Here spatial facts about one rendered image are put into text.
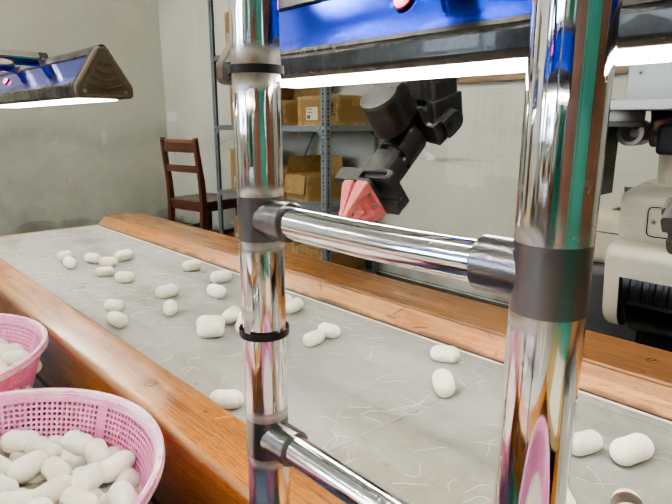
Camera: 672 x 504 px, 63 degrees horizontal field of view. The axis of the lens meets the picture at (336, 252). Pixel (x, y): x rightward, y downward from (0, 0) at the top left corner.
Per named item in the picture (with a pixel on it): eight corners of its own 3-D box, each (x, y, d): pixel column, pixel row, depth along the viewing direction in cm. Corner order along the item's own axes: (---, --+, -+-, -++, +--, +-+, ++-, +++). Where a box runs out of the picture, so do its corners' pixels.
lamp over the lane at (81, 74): (16, 107, 123) (11, 74, 122) (134, 99, 80) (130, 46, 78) (-26, 106, 118) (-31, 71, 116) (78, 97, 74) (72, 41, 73)
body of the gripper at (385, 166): (385, 179, 74) (412, 142, 77) (334, 175, 82) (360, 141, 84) (404, 211, 78) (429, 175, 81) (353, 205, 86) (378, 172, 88)
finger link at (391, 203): (351, 221, 72) (387, 171, 75) (315, 215, 77) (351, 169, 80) (374, 254, 76) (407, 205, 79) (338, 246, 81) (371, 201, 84)
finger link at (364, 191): (338, 219, 73) (375, 170, 77) (304, 214, 78) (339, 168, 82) (361, 251, 77) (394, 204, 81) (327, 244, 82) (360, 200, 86)
